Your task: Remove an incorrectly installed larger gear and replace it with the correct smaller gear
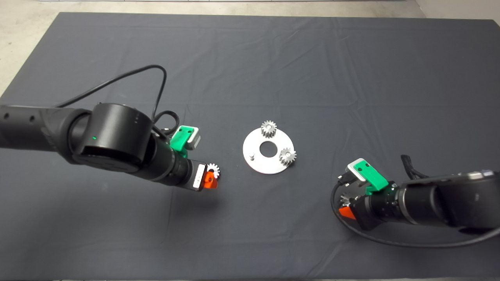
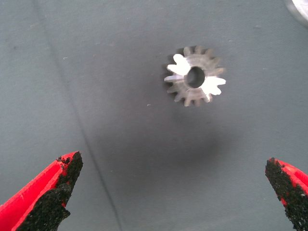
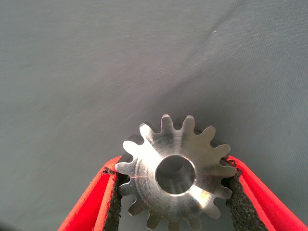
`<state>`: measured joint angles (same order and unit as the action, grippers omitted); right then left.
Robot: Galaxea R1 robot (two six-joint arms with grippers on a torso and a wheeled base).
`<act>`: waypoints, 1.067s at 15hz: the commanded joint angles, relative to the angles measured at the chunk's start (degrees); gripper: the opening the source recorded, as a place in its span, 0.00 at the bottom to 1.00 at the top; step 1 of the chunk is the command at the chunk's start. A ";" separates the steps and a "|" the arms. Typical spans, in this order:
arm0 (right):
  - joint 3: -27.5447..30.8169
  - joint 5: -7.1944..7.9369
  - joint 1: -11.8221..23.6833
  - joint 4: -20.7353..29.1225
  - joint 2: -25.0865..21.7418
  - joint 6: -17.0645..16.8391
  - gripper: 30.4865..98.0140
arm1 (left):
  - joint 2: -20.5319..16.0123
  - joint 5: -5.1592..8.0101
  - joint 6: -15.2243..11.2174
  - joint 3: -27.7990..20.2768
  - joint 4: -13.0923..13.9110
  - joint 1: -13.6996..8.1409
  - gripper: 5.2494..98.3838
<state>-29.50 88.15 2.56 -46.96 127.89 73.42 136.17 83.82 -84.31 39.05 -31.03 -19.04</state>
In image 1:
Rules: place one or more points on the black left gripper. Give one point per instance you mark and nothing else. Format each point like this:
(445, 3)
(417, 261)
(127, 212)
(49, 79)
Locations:
(193, 175)

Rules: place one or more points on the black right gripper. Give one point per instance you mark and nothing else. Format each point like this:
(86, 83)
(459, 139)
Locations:
(371, 210)

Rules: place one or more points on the larger steel gear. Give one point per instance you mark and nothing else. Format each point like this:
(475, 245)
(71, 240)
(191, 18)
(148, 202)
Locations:
(346, 199)

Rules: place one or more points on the pink-white gear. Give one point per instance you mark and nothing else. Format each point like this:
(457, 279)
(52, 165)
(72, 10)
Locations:
(214, 168)

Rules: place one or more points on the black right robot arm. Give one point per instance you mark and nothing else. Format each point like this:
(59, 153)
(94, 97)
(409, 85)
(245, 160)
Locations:
(449, 201)

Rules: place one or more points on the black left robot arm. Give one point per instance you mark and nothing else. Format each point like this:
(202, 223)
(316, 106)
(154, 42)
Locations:
(113, 136)

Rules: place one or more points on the small steel gear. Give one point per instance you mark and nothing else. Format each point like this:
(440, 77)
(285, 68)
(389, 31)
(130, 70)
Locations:
(268, 128)
(288, 156)

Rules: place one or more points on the round metal plate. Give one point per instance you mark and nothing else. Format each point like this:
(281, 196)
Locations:
(263, 164)

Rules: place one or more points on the dark grey table cloth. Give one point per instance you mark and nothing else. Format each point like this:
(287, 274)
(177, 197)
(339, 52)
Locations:
(250, 58)

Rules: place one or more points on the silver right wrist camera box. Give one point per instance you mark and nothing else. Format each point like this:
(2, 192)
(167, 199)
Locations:
(353, 171)

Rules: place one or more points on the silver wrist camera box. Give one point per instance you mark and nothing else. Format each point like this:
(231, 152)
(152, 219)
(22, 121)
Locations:
(194, 140)
(353, 171)

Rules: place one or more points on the green right camera mount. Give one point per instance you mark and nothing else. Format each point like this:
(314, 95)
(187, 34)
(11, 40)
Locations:
(373, 177)

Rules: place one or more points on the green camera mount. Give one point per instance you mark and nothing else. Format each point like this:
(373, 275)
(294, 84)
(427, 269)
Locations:
(373, 177)
(180, 138)

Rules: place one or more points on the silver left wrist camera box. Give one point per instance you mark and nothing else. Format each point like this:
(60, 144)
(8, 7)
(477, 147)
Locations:
(194, 140)

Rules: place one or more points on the green left camera mount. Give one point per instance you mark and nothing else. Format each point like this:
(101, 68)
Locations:
(180, 138)

